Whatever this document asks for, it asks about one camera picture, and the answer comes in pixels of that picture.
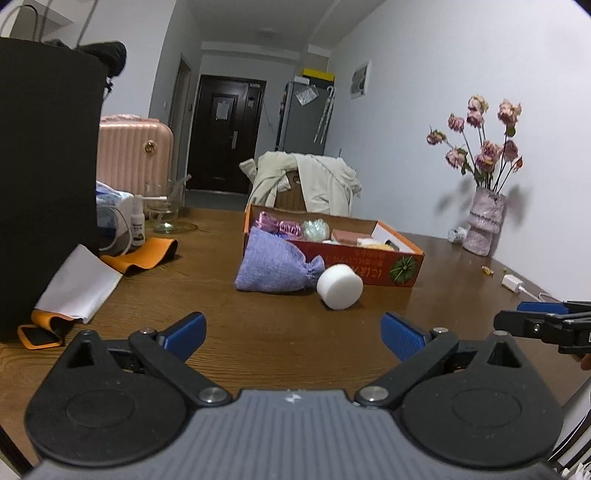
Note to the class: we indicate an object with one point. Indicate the wall electrical panel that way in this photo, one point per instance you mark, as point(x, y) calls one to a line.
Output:
point(360, 81)

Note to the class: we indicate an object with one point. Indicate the white charger with cable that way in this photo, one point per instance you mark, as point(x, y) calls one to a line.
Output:
point(517, 285)

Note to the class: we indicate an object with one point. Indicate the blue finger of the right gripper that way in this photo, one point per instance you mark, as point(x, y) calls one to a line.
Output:
point(543, 307)

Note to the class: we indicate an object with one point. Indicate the beige coat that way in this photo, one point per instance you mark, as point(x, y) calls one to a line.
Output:
point(328, 185)

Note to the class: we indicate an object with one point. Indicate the pink suitcase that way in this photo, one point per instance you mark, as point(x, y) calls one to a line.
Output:
point(134, 154)

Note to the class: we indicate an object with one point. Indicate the yellow box on refrigerator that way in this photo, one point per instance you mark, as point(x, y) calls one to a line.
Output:
point(318, 75)

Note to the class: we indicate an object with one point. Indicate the brown wooden chair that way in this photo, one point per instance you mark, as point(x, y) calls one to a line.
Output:
point(291, 199)

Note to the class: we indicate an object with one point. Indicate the grey refrigerator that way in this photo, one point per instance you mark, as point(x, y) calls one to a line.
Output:
point(303, 113)

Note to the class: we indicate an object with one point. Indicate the orange cardboard box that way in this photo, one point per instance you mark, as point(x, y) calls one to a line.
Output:
point(399, 267)

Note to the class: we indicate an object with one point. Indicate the white spray bottle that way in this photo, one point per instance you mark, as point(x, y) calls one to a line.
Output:
point(137, 222)

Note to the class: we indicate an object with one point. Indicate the person's right hand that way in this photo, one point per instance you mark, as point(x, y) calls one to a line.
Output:
point(586, 363)

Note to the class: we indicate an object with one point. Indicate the dark entrance door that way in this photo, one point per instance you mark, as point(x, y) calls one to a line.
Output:
point(224, 133)

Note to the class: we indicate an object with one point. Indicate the white plastic packaging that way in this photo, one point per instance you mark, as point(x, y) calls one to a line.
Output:
point(114, 209)

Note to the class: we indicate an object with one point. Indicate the clear glass jar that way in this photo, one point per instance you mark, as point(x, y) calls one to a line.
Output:
point(163, 203)

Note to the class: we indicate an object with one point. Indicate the pink ribbed vase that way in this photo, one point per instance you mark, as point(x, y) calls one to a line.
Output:
point(485, 221)

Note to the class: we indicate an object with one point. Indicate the black speaker box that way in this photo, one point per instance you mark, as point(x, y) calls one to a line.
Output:
point(51, 100)

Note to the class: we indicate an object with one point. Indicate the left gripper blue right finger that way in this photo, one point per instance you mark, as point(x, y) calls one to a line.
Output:
point(422, 355)

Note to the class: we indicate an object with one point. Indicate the lavender cloth pouch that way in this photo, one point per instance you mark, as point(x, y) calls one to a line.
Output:
point(274, 265)

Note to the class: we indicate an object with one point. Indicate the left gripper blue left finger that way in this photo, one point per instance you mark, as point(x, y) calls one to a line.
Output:
point(164, 355)

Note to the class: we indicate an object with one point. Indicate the white foam cylinder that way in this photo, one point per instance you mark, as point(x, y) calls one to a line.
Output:
point(340, 287)

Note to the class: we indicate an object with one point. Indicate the white yellow plush toy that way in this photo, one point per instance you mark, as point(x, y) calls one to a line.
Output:
point(371, 243)

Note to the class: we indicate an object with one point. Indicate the small white object by vase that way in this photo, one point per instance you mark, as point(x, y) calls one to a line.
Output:
point(457, 235)

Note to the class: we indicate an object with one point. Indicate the iridescent plastic bag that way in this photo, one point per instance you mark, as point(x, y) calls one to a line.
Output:
point(315, 230)

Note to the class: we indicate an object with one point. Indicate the dried pink flowers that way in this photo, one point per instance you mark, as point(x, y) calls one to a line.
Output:
point(489, 163)

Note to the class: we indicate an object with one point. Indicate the white paper sheet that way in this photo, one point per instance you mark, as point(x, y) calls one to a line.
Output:
point(80, 286)

